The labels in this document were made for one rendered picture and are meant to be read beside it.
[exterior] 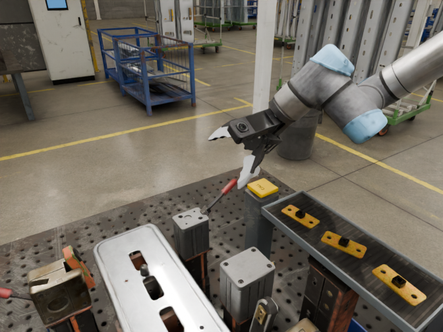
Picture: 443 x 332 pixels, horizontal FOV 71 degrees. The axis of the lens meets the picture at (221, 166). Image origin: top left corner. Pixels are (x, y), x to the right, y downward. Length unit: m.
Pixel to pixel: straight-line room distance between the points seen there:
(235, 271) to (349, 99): 0.41
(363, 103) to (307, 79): 0.11
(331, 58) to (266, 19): 3.45
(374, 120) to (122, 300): 0.65
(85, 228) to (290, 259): 0.89
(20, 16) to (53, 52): 1.05
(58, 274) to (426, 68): 0.88
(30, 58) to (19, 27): 0.57
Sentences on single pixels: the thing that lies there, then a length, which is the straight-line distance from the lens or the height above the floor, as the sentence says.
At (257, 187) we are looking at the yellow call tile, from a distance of 0.82.
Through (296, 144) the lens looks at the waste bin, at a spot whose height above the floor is 0.20.
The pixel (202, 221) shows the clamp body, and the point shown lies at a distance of 0.87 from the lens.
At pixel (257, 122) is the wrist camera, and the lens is 0.65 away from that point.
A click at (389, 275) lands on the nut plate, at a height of 1.16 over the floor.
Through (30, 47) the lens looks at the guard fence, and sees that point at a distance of 7.63.
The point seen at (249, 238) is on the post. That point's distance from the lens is 0.93.
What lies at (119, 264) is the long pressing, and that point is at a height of 1.00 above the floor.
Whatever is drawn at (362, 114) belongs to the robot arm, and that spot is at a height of 1.41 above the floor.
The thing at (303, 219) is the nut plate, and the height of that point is 1.16.
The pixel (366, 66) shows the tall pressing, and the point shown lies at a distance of 4.77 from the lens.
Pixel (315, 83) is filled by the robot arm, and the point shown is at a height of 1.46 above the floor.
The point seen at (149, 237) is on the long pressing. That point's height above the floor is 1.00.
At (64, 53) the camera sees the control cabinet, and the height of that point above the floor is 0.56.
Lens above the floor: 1.62
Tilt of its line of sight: 30 degrees down
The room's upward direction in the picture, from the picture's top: straight up
